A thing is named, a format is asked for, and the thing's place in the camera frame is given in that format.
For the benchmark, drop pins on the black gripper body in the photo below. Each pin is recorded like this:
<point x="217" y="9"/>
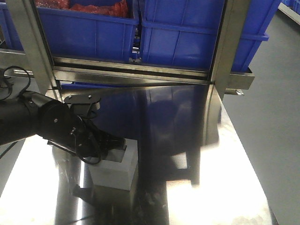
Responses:
<point x="86" y="142"/>

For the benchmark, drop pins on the stainless steel rack frame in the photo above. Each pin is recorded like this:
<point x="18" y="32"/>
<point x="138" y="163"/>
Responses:
<point x="48" y="71"/>

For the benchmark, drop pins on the gray hollow cube base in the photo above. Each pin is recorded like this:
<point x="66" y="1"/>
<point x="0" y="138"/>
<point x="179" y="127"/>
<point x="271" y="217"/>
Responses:
<point x="117" y="169"/>

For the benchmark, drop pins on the blue bin far left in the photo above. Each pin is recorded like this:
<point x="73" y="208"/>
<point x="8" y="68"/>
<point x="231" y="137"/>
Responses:
<point x="7" y="26"/>

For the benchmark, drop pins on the blue plastic bin right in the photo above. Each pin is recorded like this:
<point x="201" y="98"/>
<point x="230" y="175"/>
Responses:
<point x="183" y="33"/>

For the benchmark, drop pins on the blue bin with red parts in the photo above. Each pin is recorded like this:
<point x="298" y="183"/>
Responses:
<point x="73" y="33"/>

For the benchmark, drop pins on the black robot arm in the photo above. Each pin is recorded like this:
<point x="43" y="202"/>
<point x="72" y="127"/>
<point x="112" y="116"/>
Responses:
<point x="66" y="125"/>

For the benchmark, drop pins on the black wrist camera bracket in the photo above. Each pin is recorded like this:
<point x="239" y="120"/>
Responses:
<point x="82" y="100"/>

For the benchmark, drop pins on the red mesh parts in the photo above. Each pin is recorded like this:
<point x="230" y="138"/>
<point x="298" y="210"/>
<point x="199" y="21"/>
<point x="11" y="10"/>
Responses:
<point x="118" y="9"/>

